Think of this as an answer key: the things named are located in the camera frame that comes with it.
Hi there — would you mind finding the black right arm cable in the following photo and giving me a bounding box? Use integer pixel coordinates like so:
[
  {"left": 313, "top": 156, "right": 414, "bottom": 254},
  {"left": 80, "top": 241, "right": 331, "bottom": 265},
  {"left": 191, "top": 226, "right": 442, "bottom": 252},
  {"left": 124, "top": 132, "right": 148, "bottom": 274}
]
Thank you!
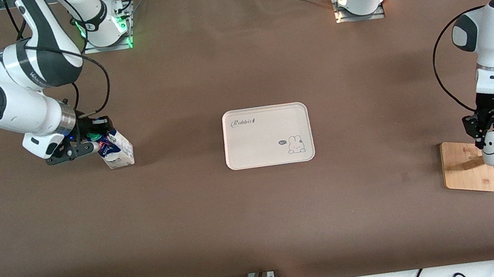
[{"left": 3, "top": 0, "right": 115, "bottom": 129}]

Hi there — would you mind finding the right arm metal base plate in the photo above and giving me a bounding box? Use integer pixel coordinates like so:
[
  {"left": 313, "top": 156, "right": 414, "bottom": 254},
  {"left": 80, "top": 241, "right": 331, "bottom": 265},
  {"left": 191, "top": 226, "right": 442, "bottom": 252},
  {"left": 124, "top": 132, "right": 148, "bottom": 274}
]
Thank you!
[{"left": 79, "top": 0, "right": 137, "bottom": 55}]

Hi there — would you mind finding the blue white milk carton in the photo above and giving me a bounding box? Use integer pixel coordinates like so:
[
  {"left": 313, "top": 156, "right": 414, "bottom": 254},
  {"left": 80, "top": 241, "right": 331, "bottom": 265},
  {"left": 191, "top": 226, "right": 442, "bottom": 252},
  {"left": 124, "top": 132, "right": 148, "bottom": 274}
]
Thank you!
[{"left": 94, "top": 126, "right": 137, "bottom": 173}]

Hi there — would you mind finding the white rabbit print tray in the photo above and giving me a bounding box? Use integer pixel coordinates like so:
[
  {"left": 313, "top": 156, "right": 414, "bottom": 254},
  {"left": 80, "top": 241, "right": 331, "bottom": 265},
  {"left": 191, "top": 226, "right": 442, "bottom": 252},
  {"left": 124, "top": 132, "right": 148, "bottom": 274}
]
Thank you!
[{"left": 219, "top": 100, "right": 317, "bottom": 173}]

